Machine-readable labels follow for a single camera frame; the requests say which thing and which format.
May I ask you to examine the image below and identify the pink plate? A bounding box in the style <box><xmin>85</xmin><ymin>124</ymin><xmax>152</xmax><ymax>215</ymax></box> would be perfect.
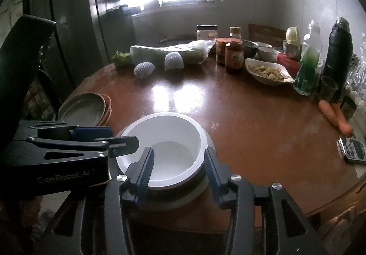
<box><xmin>100</xmin><ymin>94</ymin><xmax>113</xmax><ymax>127</ymax></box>

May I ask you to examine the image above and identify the red sauce jar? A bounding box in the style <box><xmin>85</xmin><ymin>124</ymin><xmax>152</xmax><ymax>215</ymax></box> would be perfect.
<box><xmin>225</xmin><ymin>39</ymin><xmax>245</xmax><ymax>74</ymax></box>
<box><xmin>215</xmin><ymin>38</ymin><xmax>229</xmax><ymax>67</ymax></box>

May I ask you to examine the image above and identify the clear plastic wrap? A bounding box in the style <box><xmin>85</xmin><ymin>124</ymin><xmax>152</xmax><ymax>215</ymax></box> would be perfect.
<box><xmin>346</xmin><ymin>40</ymin><xmax>366</xmax><ymax>96</ymax></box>

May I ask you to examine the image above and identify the fruit in white foam net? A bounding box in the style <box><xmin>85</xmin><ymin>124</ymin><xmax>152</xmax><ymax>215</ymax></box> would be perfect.
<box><xmin>134</xmin><ymin>62</ymin><xmax>156</xmax><ymax>79</ymax></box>
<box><xmin>164</xmin><ymin>52</ymin><xmax>184</xmax><ymax>72</ymax></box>

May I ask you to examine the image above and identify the red box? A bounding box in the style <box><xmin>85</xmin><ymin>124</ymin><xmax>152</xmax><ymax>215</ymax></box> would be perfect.
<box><xmin>276</xmin><ymin>53</ymin><xmax>301</xmax><ymax>78</ymax></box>

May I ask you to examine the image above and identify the glass cup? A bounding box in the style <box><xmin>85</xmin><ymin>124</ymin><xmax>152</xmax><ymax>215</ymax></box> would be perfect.
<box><xmin>319</xmin><ymin>76</ymin><xmax>339</xmax><ymax>104</ymax></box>

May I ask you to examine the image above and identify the dark refrigerator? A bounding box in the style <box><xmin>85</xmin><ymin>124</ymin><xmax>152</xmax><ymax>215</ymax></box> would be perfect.
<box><xmin>29</xmin><ymin>0</ymin><xmax>99</xmax><ymax>101</ymax></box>

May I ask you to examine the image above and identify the yellow cup in steel cup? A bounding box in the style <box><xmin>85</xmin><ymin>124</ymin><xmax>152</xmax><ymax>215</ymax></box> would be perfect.
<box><xmin>283</xmin><ymin>27</ymin><xmax>301</xmax><ymax>58</ymax></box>

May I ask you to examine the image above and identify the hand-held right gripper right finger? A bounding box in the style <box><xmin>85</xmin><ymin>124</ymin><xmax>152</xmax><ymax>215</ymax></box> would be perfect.
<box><xmin>204</xmin><ymin>147</ymin><xmax>323</xmax><ymax>255</ymax></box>

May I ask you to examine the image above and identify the wooden chair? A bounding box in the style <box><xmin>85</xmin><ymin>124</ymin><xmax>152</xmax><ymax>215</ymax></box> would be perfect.
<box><xmin>248</xmin><ymin>23</ymin><xmax>286</xmax><ymax>47</ymax></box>

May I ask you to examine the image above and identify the white ceramic bowl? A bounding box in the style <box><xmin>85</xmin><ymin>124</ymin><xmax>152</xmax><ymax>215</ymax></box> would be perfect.
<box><xmin>257</xmin><ymin>47</ymin><xmax>281</xmax><ymax>62</ymax></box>

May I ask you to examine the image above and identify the black thermos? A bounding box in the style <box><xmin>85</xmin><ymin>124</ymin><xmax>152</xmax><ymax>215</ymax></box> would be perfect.
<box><xmin>323</xmin><ymin>16</ymin><xmax>353</xmax><ymax>95</ymax></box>

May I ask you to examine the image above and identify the large steel bowl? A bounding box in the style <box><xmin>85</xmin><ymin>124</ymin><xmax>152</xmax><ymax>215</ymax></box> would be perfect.
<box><xmin>123</xmin><ymin>135</ymin><xmax>215</xmax><ymax>213</ymax></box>

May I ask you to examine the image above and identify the white dish of food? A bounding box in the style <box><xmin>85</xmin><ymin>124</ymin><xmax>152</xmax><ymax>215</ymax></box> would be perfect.
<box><xmin>245</xmin><ymin>58</ymin><xmax>296</xmax><ymax>86</ymax></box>

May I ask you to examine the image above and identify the green lettuce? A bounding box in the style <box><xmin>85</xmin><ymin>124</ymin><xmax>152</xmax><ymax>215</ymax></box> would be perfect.
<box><xmin>111</xmin><ymin>51</ymin><xmax>133</xmax><ymax>68</ymax></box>

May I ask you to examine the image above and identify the small steel bowl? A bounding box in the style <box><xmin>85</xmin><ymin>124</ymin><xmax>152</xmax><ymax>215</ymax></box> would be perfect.
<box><xmin>242</xmin><ymin>40</ymin><xmax>259</xmax><ymax>59</ymax></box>

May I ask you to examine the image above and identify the white paper bowl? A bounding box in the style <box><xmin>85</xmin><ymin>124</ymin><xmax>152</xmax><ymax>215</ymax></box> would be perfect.
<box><xmin>116</xmin><ymin>112</ymin><xmax>208</xmax><ymax>190</ymax></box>

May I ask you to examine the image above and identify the black-lidded glass jar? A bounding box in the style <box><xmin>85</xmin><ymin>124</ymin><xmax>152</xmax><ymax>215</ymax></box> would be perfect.
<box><xmin>196</xmin><ymin>24</ymin><xmax>218</xmax><ymax>41</ymax></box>

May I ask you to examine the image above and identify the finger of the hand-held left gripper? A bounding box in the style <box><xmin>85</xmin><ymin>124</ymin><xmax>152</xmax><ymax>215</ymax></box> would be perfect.
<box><xmin>27</xmin><ymin>122</ymin><xmax>114</xmax><ymax>141</ymax></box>
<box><xmin>27</xmin><ymin>135</ymin><xmax>140</xmax><ymax>157</ymax></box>

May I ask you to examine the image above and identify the green liquid plastic bottle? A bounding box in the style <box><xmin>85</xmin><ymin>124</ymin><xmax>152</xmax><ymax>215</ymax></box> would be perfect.
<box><xmin>293</xmin><ymin>20</ymin><xmax>322</xmax><ymax>96</ymax></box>

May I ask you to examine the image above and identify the round steel plate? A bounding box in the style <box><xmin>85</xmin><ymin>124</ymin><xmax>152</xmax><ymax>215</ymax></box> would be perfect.
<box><xmin>58</xmin><ymin>93</ymin><xmax>106</xmax><ymax>127</ymax></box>

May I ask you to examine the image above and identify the napa cabbage in plastic bag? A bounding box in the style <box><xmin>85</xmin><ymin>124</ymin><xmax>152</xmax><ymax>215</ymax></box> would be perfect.
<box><xmin>130</xmin><ymin>40</ymin><xmax>215</xmax><ymax>67</ymax></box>

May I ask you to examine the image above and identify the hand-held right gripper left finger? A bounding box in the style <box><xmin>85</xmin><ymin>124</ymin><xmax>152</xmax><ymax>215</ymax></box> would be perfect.
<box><xmin>43</xmin><ymin>146</ymin><xmax>155</xmax><ymax>255</ymax></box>

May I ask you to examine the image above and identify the small metal cup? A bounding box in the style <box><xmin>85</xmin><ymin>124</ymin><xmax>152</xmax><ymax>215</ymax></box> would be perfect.
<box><xmin>342</xmin><ymin>96</ymin><xmax>358</xmax><ymax>118</ymax></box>

